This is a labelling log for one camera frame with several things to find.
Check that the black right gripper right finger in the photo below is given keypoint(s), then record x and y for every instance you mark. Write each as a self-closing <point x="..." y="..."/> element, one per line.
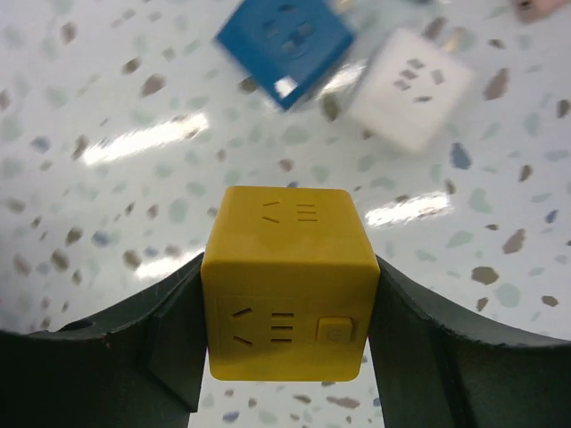
<point x="438" y="364"/>

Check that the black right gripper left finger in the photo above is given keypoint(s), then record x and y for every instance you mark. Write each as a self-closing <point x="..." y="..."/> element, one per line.
<point x="138" y="363"/>

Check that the yellow cube socket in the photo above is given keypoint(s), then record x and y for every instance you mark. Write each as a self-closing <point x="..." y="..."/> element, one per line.
<point x="289" y="280"/>

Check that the white cartoon cube adapter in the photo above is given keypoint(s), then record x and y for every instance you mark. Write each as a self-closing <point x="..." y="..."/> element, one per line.
<point x="408" y="91"/>

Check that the blue cube socket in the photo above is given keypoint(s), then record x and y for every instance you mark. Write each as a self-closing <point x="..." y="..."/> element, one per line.
<point x="286" y="47"/>

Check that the pink cube socket adapter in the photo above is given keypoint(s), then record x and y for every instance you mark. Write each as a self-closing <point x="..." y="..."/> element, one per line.
<point x="534" y="10"/>

